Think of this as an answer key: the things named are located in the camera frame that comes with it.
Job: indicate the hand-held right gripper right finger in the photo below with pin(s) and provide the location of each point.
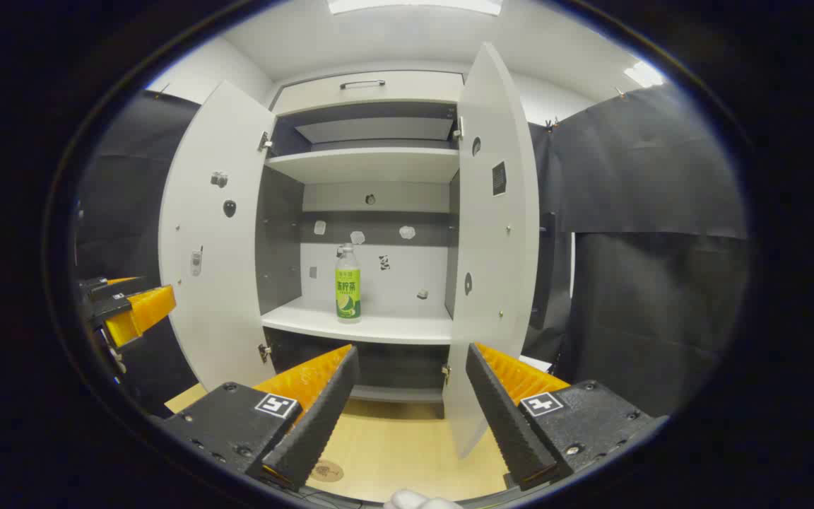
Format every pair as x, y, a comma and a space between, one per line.
502, 417

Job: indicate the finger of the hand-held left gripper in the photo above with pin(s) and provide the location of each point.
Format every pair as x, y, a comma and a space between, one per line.
142, 311
96, 288

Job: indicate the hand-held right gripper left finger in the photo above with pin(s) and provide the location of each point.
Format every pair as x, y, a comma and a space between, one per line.
319, 417

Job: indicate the white cabinet door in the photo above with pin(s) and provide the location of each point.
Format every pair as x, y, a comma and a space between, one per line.
492, 247
216, 283

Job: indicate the green label drink bottle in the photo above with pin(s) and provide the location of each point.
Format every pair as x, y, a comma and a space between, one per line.
347, 290

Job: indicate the white and grey cabinet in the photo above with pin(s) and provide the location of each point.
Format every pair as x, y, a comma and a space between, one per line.
379, 329

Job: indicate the white cabinet drawer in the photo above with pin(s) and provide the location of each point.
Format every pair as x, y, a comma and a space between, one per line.
407, 90

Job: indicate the black backdrop cloth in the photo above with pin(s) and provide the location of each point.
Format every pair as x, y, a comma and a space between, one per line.
124, 212
647, 283

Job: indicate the ceiling light panel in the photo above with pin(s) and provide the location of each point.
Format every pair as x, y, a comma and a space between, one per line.
645, 74
414, 6

